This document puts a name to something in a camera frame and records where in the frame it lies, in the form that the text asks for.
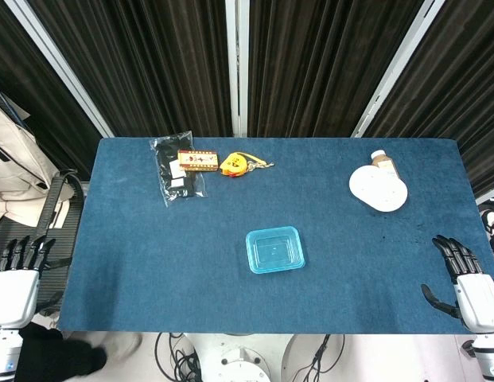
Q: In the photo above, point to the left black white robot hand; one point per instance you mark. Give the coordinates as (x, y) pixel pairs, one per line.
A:
(14, 296)

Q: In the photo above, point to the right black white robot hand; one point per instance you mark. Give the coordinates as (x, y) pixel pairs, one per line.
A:
(479, 298)

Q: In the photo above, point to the blue transparent plastic lid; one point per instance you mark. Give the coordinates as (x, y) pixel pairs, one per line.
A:
(254, 267)

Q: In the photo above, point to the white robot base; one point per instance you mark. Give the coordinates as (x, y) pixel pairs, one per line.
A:
(238, 362)

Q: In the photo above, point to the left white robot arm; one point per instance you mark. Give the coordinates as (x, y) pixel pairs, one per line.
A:
(4, 352)

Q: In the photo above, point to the red yellow printed box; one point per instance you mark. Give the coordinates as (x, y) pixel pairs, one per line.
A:
(199, 160)

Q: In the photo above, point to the black fabric object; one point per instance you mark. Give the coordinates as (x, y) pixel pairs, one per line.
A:
(55, 354)

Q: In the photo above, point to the black white sneaker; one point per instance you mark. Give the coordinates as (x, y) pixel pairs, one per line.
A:
(492, 223)

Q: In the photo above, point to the beige fabric bag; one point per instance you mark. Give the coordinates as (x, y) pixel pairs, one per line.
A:
(16, 167)

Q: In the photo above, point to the blue felt table cloth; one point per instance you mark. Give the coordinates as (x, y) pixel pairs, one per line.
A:
(151, 258)

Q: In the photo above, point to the white oval plate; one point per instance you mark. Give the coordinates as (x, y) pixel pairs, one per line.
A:
(378, 189)

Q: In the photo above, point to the brown bottle white cap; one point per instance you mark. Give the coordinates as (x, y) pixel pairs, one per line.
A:
(383, 160)

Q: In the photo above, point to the black item in clear bag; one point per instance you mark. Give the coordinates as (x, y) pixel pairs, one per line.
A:
(167, 159)

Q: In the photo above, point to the black pleated curtain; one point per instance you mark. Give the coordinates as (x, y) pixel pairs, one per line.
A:
(151, 59)
(16, 71)
(461, 79)
(322, 59)

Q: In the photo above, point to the yellow tape measure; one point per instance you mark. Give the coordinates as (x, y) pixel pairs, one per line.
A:
(234, 164)

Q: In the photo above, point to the white metal frame post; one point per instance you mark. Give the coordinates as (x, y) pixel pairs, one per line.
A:
(397, 67)
(237, 67)
(59, 67)

